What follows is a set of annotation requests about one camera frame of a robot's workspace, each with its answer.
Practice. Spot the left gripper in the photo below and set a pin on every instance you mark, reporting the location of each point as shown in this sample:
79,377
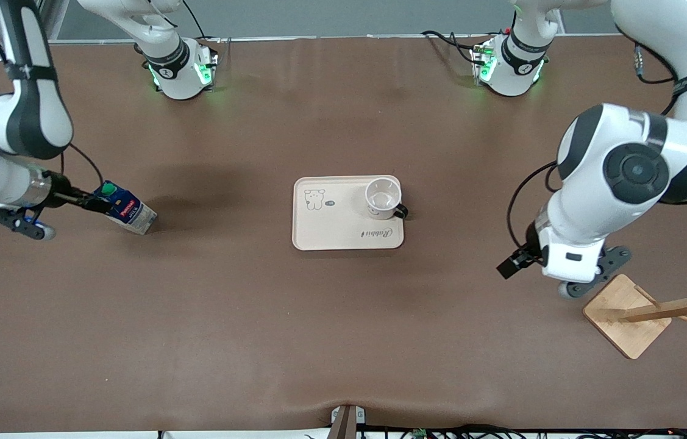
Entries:
528,251

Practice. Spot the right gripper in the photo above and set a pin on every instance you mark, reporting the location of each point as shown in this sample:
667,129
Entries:
64,191

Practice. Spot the white smiley mug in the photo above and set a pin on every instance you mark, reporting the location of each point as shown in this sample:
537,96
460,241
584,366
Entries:
383,198

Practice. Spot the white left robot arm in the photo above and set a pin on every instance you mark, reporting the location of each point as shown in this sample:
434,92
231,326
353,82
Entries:
636,167

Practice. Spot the cream rabbit print tray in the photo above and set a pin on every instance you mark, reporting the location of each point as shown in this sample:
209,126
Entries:
337,225

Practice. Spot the wooden mug stand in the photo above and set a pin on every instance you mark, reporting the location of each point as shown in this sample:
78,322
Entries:
623,323

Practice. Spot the metal table edge clamp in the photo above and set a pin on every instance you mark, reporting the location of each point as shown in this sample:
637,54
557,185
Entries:
348,421

